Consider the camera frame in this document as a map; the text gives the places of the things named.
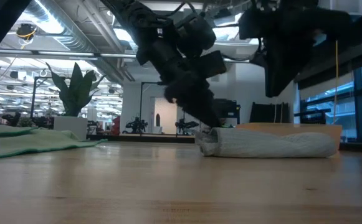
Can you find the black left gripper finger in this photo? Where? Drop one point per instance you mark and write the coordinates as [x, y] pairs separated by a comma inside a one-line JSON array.
[[183, 95], [210, 102]]

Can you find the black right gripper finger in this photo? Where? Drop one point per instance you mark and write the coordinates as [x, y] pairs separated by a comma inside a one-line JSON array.
[[277, 68]]

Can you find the grey microfiber towel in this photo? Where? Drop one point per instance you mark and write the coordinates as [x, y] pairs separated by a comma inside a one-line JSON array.
[[261, 143]]

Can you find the green microfiber towel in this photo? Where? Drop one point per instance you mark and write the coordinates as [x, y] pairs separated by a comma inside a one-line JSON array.
[[28, 143]]

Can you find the black background robot arm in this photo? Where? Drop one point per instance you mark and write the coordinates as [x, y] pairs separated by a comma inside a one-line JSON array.
[[185, 126], [136, 124]]

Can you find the orange basket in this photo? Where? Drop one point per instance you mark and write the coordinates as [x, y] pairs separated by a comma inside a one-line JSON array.
[[324, 129]]

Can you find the dark cabinet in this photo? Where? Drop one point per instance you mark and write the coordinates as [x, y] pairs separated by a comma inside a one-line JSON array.
[[230, 109]]

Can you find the green plant in white pot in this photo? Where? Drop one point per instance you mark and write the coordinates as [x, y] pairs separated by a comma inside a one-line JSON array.
[[74, 90]]

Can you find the long ceiling light bar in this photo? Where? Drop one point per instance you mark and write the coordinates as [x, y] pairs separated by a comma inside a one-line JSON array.
[[59, 53]]

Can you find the black ceiling device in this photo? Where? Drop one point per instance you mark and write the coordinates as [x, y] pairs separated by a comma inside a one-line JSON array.
[[26, 30]]

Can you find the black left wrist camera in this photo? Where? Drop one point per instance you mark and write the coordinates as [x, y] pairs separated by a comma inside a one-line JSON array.
[[212, 63]]

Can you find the black wall panels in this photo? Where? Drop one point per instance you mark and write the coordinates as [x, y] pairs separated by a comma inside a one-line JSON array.
[[258, 113]]

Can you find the black aluminium table frame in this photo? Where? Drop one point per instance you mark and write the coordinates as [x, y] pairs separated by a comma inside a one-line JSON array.
[[137, 139]]

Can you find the silver round air duct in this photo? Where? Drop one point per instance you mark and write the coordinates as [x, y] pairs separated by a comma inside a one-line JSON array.
[[74, 25]]

